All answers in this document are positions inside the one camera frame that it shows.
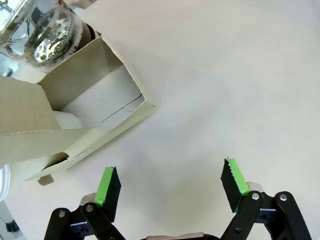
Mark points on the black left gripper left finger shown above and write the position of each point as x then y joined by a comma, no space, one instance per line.
110,190

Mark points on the dark brown round object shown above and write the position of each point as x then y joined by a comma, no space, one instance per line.
89,35

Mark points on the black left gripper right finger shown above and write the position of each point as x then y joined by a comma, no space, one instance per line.
235,185

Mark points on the clear plastic container with foil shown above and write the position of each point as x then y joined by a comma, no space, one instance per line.
42,30

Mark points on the white curved rim object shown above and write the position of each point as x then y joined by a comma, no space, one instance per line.
5,182

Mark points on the brown cardboard cup carrier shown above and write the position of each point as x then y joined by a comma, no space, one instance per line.
82,70

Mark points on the small white lidded paper cup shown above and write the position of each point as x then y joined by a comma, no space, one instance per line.
68,121

